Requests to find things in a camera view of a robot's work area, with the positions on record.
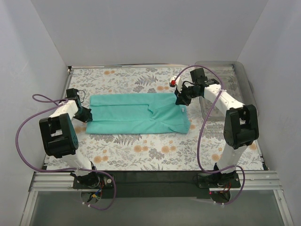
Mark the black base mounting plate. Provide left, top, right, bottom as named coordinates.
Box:
left=72, top=170, right=243, bottom=200

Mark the floral patterned table mat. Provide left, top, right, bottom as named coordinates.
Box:
left=44, top=65, right=268, bottom=171

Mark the aluminium frame rail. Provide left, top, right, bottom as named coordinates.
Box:
left=30, top=171, right=283, bottom=191

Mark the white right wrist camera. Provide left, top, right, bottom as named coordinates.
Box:
left=169, top=76, right=183, bottom=93

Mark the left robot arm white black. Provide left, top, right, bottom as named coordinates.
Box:
left=39, top=89, right=100, bottom=188

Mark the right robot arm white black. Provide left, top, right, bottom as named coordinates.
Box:
left=169, top=65, right=259, bottom=187

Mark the clear plastic bin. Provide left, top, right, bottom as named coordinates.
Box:
left=195, top=61, right=259, bottom=122

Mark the teal green t-shirt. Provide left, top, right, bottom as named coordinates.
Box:
left=86, top=93, right=190, bottom=135

